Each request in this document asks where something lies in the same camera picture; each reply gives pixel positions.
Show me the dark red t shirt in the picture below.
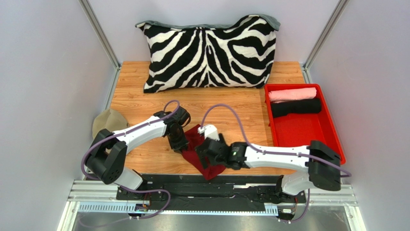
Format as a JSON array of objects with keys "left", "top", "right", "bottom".
[{"left": 182, "top": 124, "right": 226, "bottom": 180}]

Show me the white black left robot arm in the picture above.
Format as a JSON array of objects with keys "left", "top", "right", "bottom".
[{"left": 82, "top": 107, "right": 191, "bottom": 190}]

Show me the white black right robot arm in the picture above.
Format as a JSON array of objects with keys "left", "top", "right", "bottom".
[{"left": 195, "top": 138, "right": 341, "bottom": 196}]

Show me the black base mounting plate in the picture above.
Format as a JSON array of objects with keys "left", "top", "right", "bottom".
[{"left": 116, "top": 174, "right": 307, "bottom": 212}]

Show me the beige baseball cap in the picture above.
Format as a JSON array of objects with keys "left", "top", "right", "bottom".
[{"left": 92, "top": 108, "right": 129, "bottom": 139}]

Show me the rolled black t shirt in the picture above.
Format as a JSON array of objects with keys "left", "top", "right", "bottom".
[{"left": 270, "top": 98, "right": 322, "bottom": 118}]

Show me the red plastic tray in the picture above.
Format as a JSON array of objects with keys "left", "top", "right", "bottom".
[{"left": 264, "top": 84, "right": 346, "bottom": 165}]

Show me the zebra print pillow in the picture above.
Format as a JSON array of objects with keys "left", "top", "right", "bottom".
[{"left": 136, "top": 14, "right": 281, "bottom": 93}]

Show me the rolled pink t shirt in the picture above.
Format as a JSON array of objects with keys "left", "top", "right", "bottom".
[{"left": 268, "top": 88, "right": 317, "bottom": 103}]

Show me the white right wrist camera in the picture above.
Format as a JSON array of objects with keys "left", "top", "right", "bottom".
[{"left": 197, "top": 124, "right": 220, "bottom": 141}]

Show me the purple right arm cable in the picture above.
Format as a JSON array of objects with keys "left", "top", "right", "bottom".
[{"left": 199, "top": 103, "right": 352, "bottom": 223}]

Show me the aluminium frame rail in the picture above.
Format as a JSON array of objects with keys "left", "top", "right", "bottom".
[{"left": 68, "top": 180, "right": 358, "bottom": 216}]

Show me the left aluminium corner post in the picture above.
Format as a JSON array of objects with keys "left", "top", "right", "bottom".
[{"left": 79, "top": 0, "right": 121, "bottom": 70}]

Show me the aluminium corner post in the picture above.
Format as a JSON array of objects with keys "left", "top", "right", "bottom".
[
  {"left": 303, "top": 0, "right": 349, "bottom": 70},
  {"left": 79, "top": 0, "right": 121, "bottom": 70}
]

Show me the right aluminium corner post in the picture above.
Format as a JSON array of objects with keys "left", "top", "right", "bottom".
[{"left": 303, "top": 0, "right": 349, "bottom": 70}]

